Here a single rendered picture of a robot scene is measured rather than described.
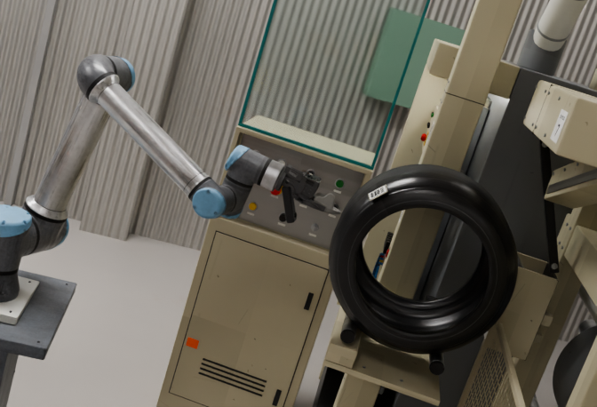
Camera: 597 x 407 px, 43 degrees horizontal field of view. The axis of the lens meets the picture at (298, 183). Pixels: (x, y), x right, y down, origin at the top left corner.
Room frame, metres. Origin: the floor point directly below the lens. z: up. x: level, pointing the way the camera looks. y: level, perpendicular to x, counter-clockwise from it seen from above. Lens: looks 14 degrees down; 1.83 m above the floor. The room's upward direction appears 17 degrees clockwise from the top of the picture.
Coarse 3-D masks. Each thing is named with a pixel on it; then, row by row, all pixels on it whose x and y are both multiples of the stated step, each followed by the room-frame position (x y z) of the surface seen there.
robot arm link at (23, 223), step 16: (0, 208) 2.29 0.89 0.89; (16, 208) 2.33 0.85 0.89; (0, 224) 2.20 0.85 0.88; (16, 224) 2.23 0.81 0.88; (32, 224) 2.33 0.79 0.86; (0, 240) 2.20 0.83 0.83; (16, 240) 2.23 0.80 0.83; (32, 240) 2.31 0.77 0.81; (0, 256) 2.20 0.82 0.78; (16, 256) 2.24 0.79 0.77
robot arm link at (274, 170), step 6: (276, 162) 2.27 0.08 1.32; (270, 168) 2.24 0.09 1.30; (276, 168) 2.25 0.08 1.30; (282, 168) 2.25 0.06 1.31; (264, 174) 2.23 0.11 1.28; (270, 174) 2.23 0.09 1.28; (276, 174) 2.23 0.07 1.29; (264, 180) 2.24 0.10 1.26; (270, 180) 2.23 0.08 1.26; (276, 180) 2.23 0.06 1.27; (264, 186) 2.25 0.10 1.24; (270, 186) 2.24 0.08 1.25
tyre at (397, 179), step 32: (416, 192) 2.13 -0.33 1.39; (448, 192) 2.13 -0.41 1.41; (480, 192) 2.17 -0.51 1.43; (352, 224) 2.14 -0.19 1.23; (480, 224) 2.11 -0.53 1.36; (352, 256) 2.13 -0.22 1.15; (512, 256) 2.12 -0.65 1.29; (352, 288) 2.13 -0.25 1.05; (384, 288) 2.40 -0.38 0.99; (480, 288) 2.36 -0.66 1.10; (512, 288) 2.13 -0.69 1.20; (352, 320) 2.16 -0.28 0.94; (384, 320) 2.14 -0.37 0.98; (416, 320) 2.36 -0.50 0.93; (448, 320) 2.34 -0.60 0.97; (480, 320) 2.10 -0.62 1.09; (416, 352) 2.14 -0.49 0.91
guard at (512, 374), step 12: (504, 336) 2.27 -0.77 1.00; (480, 348) 2.48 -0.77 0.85; (504, 348) 2.17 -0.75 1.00; (480, 360) 2.45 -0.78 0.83; (504, 360) 2.15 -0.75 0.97; (468, 384) 2.47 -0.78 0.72; (504, 384) 2.06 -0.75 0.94; (516, 384) 1.94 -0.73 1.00; (492, 396) 2.12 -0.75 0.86; (504, 396) 2.00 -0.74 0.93; (516, 396) 1.87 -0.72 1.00
